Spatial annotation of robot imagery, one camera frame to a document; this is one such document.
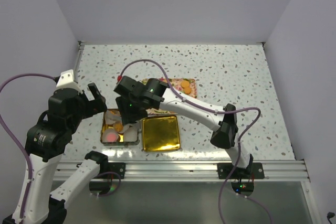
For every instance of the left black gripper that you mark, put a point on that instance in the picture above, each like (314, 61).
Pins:
(94, 106)

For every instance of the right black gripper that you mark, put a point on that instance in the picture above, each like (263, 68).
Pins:
(126, 114)

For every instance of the orange leaf cookie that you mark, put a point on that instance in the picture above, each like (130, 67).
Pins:
(118, 126)

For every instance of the cookie tin box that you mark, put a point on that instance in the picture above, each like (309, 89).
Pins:
(120, 142)

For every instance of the pink macaron cookie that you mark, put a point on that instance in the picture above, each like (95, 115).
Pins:
(111, 137)

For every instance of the gold tin lid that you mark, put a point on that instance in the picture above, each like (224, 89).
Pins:
(161, 133)

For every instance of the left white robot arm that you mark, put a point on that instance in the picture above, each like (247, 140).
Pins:
(45, 145)

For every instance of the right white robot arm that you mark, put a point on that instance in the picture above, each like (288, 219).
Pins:
(136, 98)

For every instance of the white paper cup top-left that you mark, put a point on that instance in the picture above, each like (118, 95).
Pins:
(111, 118)

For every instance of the white paper cup bottom-right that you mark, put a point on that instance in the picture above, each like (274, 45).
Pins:
(130, 135)

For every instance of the white paper cup bottom-left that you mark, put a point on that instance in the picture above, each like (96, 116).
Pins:
(107, 131)

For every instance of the orange round cookie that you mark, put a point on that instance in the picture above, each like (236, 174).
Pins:
(185, 84)
(187, 90)

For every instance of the floral serving tray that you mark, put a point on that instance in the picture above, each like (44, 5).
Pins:
(176, 83)

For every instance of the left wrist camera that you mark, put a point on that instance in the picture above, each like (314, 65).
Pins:
(67, 80)

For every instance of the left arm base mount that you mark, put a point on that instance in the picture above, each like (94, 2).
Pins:
(114, 170)

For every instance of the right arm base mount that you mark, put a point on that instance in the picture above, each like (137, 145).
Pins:
(255, 171)

